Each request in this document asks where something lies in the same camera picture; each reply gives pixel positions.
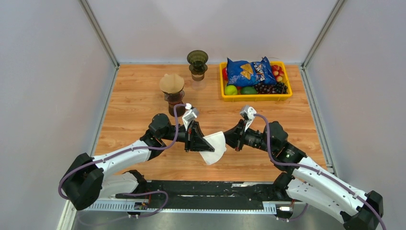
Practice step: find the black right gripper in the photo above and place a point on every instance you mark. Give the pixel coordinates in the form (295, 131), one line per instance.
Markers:
(234, 137)

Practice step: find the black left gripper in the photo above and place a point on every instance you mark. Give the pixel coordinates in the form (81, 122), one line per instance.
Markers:
(194, 140)

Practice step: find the white paper sheet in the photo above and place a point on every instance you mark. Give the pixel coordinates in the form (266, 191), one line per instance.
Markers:
(218, 142)

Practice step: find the brown paper coffee filter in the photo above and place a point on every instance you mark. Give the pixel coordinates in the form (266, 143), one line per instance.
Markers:
(171, 83)

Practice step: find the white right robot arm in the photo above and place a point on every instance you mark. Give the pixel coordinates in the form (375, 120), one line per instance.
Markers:
(303, 179)

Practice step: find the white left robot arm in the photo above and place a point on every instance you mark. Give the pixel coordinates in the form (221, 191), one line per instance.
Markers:
(82, 183)

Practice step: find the red-black coffee carafe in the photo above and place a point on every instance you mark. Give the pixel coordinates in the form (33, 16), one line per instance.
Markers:
(174, 99)

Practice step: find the yellow-green lime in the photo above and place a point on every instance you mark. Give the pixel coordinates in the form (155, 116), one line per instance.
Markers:
(230, 90)

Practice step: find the yellow plastic bin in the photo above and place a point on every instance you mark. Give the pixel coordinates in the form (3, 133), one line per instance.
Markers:
(256, 97)

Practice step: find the dark green lime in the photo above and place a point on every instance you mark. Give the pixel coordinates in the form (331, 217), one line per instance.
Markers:
(249, 90)

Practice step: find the clear glass with brown sleeve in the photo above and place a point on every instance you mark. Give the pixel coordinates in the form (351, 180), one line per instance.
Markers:
(198, 82)

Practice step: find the blue chips bag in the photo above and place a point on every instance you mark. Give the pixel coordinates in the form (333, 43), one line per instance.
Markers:
(243, 73)

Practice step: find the red fruit in bin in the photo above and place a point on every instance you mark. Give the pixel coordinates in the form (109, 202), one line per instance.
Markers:
(224, 74)

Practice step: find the dark purple grape bunch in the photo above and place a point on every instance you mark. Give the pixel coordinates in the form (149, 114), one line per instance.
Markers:
(278, 88)

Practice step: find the red-yellow small fruits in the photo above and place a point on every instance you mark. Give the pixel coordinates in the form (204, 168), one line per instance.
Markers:
(278, 72)

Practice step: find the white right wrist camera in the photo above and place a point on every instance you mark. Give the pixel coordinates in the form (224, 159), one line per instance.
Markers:
(248, 114)

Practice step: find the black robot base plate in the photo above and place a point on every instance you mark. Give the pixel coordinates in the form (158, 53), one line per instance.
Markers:
(210, 195)

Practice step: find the aluminium frame rail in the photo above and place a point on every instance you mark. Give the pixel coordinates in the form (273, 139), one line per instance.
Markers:
(296, 205)

